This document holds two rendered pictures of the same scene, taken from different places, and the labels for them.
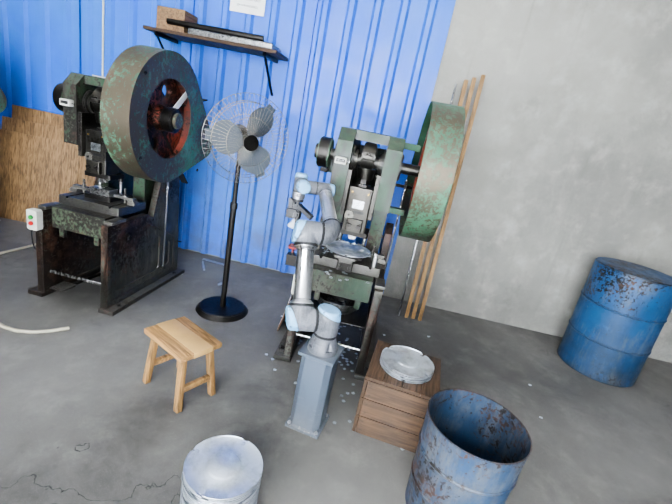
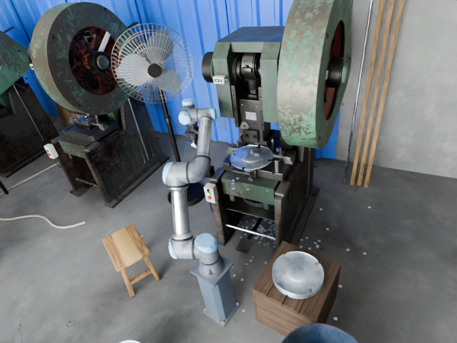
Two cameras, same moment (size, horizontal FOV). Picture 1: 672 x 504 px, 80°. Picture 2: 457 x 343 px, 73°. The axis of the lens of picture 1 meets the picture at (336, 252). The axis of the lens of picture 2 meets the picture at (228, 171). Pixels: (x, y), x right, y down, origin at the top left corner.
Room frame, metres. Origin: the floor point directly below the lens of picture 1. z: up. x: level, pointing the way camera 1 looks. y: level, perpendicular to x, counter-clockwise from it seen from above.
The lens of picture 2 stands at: (0.82, -0.69, 1.92)
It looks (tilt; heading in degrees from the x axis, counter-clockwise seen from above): 36 degrees down; 27
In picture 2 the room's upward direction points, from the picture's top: 8 degrees counter-clockwise
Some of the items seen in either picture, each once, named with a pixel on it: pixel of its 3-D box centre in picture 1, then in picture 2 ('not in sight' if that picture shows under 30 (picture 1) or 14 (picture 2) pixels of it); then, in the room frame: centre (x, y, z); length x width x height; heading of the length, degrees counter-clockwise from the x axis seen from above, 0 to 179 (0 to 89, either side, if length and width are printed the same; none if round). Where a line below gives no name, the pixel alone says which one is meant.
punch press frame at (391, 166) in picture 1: (354, 232); (265, 131); (2.70, -0.10, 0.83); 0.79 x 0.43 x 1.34; 175
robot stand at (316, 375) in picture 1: (314, 386); (217, 288); (1.76, -0.03, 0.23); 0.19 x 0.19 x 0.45; 75
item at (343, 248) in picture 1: (348, 249); (251, 156); (2.43, -0.07, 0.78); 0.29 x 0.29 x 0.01
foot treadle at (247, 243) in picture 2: not in sight; (256, 225); (2.42, -0.07, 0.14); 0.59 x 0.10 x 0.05; 175
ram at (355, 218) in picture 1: (357, 207); (254, 116); (2.51, -0.08, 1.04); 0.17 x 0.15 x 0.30; 175
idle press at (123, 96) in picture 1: (140, 172); (111, 96); (3.05, 1.61, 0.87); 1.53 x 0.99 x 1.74; 173
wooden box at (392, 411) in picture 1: (398, 393); (296, 292); (1.91, -0.50, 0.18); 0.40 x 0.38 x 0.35; 168
